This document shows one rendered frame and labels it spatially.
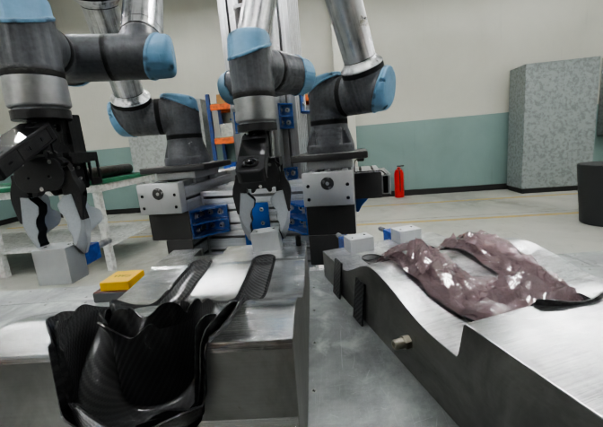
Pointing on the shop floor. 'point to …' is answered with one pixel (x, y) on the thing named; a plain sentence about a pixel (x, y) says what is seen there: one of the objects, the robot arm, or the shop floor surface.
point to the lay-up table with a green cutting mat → (120, 178)
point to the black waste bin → (590, 193)
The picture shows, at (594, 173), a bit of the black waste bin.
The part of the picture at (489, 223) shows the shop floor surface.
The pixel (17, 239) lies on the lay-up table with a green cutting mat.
